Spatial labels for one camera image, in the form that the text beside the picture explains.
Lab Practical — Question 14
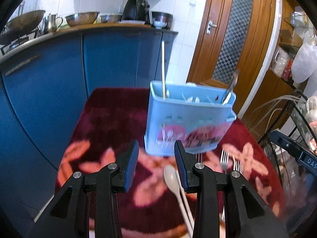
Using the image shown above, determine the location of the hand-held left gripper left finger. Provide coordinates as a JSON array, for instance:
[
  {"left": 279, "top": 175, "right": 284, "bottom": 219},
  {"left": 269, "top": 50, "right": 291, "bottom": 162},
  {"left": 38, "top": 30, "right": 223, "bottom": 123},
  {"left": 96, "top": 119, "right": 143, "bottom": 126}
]
[{"left": 28, "top": 139, "right": 139, "bottom": 238}]

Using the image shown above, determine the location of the clear plastic container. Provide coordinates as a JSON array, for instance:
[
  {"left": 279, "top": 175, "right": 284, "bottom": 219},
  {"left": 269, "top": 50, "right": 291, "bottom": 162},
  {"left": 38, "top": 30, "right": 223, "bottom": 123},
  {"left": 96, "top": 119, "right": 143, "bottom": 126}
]
[{"left": 272, "top": 48, "right": 291, "bottom": 78}]

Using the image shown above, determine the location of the blue kitchen cabinet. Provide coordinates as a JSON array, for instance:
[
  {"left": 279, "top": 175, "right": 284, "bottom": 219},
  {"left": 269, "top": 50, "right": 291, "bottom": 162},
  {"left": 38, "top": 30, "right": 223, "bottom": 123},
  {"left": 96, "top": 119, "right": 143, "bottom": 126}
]
[{"left": 0, "top": 28, "right": 179, "bottom": 204}]

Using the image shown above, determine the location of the metal door handle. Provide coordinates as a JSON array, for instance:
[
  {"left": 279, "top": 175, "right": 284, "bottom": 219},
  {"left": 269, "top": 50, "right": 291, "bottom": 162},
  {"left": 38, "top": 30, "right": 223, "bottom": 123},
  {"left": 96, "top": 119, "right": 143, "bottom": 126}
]
[{"left": 206, "top": 20, "right": 218, "bottom": 34}]

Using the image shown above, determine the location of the light blue plastic utensil holder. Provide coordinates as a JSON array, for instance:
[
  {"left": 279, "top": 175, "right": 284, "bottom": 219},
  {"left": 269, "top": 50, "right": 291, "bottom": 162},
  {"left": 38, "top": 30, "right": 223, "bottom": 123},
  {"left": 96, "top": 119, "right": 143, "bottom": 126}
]
[{"left": 144, "top": 81, "right": 237, "bottom": 157}]

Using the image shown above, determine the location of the small steel bowl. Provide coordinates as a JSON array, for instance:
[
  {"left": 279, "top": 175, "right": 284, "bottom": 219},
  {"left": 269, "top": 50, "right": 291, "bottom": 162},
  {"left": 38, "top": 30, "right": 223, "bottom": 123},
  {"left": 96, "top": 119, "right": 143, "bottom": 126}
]
[{"left": 100, "top": 14, "right": 123, "bottom": 23}]

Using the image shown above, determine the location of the black wire rack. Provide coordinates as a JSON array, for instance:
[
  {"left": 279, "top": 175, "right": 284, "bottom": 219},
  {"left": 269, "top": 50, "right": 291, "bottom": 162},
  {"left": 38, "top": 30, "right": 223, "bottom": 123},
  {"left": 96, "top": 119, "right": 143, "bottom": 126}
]
[{"left": 259, "top": 89, "right": 317, "bottom": 179}]

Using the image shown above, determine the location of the white plastic bag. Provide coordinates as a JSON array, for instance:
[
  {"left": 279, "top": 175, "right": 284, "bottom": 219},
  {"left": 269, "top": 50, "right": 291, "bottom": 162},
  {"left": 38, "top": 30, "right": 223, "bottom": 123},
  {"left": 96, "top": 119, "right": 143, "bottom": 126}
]
[{"left": 291, "top": 33, "right": 317, "bottom": 84}]

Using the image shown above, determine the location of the large steel bowl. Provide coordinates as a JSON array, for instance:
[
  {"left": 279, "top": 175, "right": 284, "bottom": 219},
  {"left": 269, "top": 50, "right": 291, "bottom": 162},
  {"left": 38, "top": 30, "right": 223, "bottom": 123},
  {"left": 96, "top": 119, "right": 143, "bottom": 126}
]
[{"left": 151, "top": 11, "right": 173, "bottom": 29}]

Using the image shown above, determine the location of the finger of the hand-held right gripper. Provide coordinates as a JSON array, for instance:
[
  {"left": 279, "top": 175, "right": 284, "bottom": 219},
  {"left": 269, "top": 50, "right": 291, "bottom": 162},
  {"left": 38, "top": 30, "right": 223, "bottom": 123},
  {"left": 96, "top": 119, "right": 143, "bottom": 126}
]
[{"left": 269, "top": 130, "right": 306, "bottom": 160}]

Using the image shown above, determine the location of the dark red floral blanket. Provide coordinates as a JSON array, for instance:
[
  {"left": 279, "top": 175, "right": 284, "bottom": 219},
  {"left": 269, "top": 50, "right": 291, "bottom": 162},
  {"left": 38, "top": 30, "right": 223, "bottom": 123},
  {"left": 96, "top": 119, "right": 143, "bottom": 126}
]
[{"left": 56, "top": 87, "right": 285, "bottom": 238}]

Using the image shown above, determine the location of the black air fryer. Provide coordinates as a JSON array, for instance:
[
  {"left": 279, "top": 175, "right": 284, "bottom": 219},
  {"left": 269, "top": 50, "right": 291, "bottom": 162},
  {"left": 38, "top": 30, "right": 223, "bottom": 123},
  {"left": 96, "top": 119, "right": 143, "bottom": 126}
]
[{"left": 122, "top": 0, "right": 151, "bottom": 21}]

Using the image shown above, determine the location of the light plastic spoon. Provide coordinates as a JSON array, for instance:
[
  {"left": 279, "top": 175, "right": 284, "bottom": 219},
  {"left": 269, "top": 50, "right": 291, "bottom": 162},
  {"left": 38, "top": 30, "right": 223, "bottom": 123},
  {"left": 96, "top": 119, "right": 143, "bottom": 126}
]
[
  {"left": 163, "top": 165, "right": 193, "bottom": 238},
  {"left": 175, "top": 170, "right": 195, "bottom": 230}
]

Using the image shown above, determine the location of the steel wok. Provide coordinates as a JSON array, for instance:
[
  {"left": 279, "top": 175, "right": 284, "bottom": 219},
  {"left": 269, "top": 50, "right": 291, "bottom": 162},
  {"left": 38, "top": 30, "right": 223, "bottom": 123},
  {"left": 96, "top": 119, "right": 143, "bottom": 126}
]
[{"left": 0, "top": 10, "right": 46, "bottom": 45}]

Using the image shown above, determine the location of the red packet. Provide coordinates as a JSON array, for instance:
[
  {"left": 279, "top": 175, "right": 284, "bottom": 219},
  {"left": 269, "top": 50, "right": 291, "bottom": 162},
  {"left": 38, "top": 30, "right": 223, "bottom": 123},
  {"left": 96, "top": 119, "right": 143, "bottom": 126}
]
[{"left": 282, "top": 61, "right": 294, "bottom": 80}]

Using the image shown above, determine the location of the wooden countertop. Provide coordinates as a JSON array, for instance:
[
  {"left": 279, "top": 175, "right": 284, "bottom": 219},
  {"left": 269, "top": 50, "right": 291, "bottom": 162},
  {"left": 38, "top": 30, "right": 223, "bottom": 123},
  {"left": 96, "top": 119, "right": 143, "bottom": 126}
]
[{"left": 0, "top": 22, "right": 179, "bottom": 62}]

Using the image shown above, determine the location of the wooden shelf unit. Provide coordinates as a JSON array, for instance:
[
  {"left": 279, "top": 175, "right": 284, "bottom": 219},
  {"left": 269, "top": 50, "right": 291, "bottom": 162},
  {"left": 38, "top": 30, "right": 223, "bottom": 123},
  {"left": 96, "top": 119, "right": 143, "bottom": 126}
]
[{"left": 244, "top": 0, "right": 317, "bottom": 134}]

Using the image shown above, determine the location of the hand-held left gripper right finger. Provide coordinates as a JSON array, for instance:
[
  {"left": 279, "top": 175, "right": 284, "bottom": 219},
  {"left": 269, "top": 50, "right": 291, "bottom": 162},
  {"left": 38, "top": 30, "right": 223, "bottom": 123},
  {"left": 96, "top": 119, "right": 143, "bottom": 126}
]
[{"left": 174, "top": 140, "right": 289, "bottom": 238}]

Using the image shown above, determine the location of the bundle of white cables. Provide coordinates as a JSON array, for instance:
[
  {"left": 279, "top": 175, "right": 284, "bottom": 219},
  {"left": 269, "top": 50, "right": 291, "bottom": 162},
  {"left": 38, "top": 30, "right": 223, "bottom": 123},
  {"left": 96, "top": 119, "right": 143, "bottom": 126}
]
[{"left": 248, "top": 94, "right": 306, "bottom": 139}]

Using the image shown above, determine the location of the wooden door with glass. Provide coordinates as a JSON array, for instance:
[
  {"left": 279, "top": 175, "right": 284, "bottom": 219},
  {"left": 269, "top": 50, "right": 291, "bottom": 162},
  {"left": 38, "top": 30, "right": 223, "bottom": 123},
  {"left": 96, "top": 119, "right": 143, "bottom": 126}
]
[{"left": 186, "top": 0, "right": 276, "bottom": 114}]

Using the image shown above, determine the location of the steel pitcher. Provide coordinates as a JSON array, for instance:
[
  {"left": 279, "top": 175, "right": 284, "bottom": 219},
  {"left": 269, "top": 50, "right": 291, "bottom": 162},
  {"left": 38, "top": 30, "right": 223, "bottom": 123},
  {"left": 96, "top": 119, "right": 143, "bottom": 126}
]
[{"left": 42, "top": 13, "right": 63, "bottom": 34}]

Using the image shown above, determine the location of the steel colander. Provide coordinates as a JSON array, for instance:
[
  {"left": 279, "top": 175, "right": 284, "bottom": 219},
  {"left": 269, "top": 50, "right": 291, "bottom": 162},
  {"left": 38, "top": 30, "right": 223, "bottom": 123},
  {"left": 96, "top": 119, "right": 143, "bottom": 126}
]
[{"left": 65, "top": 12, "right": 100, "bottom": 27}]

